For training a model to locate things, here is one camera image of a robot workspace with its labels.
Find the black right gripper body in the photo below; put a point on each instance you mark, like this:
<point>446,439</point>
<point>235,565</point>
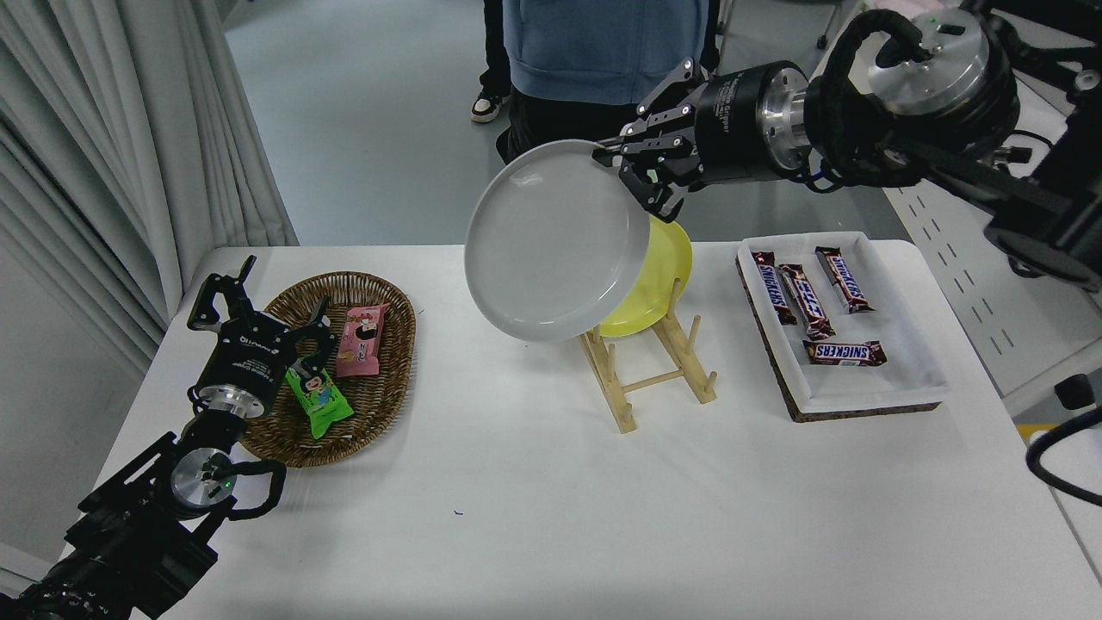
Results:
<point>732,129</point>

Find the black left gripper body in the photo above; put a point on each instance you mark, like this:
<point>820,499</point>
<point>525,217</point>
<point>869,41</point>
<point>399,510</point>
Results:
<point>250,357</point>

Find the grey plate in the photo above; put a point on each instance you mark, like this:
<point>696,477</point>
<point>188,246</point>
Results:
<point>551,250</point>

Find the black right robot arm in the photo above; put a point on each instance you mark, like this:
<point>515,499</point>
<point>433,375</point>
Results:
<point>861,146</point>

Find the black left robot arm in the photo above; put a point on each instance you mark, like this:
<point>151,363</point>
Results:
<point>129,542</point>

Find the yellow plate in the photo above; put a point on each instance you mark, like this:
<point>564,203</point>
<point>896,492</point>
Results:
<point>663,267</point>

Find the wooden plate rack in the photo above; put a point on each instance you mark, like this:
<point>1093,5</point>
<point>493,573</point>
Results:
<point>624,413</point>

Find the pink snack pack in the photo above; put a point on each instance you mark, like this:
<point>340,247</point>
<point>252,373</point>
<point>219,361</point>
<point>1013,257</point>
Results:
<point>360,340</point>

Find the green snack pack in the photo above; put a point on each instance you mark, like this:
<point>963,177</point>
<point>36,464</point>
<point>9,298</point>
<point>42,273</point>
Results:
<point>323,400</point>

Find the brown wicker basket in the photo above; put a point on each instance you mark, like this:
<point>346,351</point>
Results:
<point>379,405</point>

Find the person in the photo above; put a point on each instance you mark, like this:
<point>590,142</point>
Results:
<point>492,52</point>
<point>585,52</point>

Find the brown Snickers bar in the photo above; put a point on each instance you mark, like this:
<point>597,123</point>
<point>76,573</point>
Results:
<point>807,301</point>
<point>773,288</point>
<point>844,280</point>
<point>844,353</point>

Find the pale grey curtain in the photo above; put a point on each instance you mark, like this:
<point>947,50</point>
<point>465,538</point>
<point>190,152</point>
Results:
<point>129,129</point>

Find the white rectangular tray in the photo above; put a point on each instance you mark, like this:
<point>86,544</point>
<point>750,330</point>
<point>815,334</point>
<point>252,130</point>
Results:
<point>895,284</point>

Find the white desk with perforated panel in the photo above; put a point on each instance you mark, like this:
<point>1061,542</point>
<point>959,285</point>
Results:
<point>956,284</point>

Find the small white table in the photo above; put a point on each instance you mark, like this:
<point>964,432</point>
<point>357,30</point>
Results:
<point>1067,508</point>

